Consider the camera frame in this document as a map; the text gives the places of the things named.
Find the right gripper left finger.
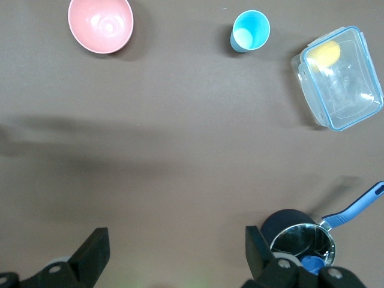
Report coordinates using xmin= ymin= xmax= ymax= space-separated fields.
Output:
xmin=20 ymin=227 xmax=110 ymax=288

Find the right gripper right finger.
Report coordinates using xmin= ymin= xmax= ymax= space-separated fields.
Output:
xmin=242 ymin=226 xmax=321 ymax=288

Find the glass lid blue knob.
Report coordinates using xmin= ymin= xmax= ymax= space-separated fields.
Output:
xmin=269 ymin=223 xmax=336 ymax=275

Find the clear plastic lidded container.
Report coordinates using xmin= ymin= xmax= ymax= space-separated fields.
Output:
xmin=290 ymin=26 xmax=384 ymax=133

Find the yellow round food item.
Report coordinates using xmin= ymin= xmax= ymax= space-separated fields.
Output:
xmin=308 ymin=41 xmax=342 ymax=69

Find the blue plastic cup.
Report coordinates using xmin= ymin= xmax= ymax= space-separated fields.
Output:
xmin=230 ymin=10 xmax=271 ymax=54

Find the pink bowl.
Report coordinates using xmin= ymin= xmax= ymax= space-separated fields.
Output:
xmin=67 ymin=0 xmax=134 ymax=55

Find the black saucepan blue handle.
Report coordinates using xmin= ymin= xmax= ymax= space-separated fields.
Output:
xmin=259 ymin=181 xmax=384 ymax=271

